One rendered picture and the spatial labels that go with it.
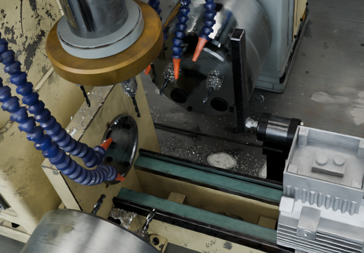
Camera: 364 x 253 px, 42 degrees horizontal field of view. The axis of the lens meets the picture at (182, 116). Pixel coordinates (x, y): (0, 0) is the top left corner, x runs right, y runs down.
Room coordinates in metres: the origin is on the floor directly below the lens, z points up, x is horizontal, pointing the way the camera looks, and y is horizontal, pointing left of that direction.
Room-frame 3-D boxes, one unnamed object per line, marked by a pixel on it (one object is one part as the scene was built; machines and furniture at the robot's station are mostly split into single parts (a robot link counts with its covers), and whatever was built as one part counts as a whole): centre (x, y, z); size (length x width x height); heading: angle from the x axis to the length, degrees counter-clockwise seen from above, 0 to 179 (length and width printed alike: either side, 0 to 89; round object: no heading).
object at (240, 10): (0.87, -0.11, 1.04); 0.41 x 0.25 x 0.25; 150
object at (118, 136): (0.63, 0.14, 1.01); 0.15 x 0.02 x 0.15; 150
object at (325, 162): (0.42, -0.21, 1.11); 0.12 x 0.11 x 0.07; 60
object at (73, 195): (0.66, 0.19, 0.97); 0.30 x 0.11 x 0.34; 150
